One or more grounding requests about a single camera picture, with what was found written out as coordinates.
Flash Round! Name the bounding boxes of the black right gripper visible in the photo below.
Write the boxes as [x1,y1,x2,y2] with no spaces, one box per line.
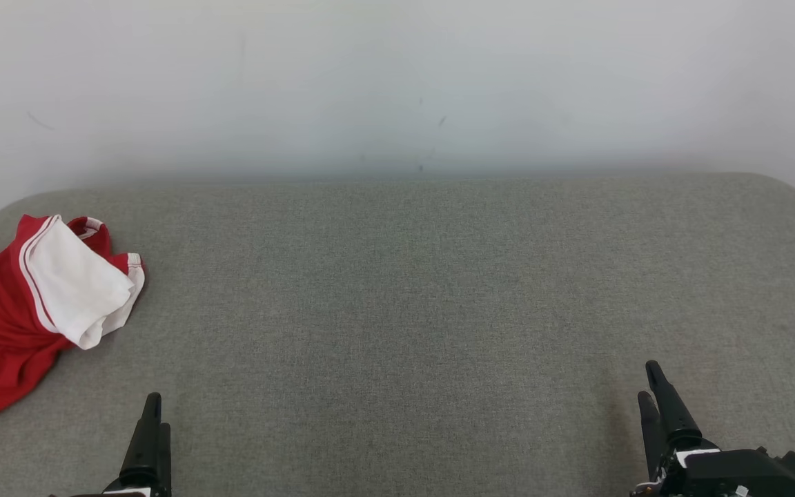
[632,360,785,497]

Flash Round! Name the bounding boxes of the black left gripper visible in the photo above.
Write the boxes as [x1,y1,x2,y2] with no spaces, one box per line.
[51,393,173,497]

